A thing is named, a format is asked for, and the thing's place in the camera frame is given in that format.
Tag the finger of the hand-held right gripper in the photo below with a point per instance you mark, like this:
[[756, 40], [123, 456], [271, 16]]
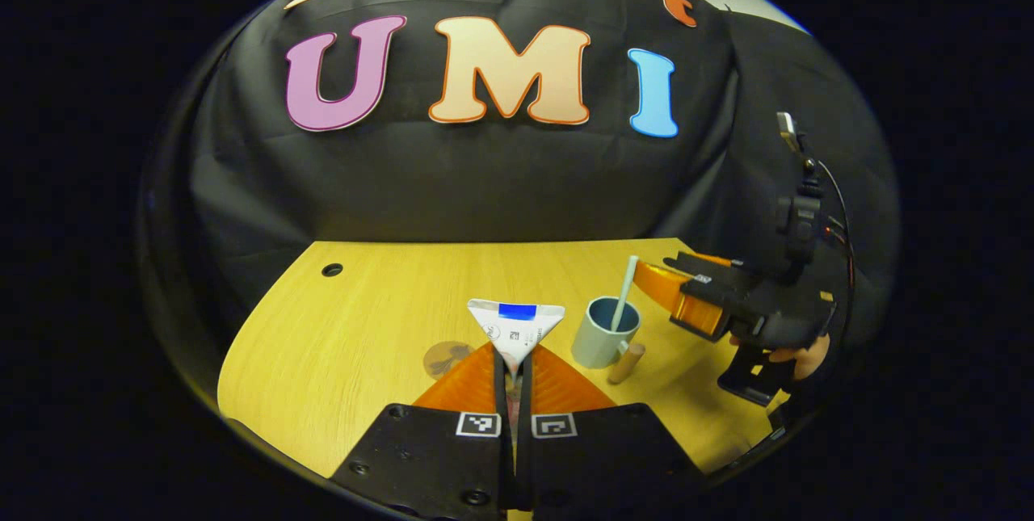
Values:
[[687, 307], [711, 266]]

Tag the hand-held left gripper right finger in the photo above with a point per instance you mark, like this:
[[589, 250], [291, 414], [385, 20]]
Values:
[[525, 400]]

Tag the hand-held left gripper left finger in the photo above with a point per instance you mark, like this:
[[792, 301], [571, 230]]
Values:
[[502, 396]]

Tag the pale green toothbrush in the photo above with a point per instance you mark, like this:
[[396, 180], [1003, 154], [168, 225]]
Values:
[[624, 287]]

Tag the white toothpaste tube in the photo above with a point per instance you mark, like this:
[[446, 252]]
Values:
[[515, 327]]

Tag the round cork coaster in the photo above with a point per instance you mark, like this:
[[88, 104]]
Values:
[[443, 358]]

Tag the black backdrop cloth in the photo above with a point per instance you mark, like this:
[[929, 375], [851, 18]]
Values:
[[485, 182]]

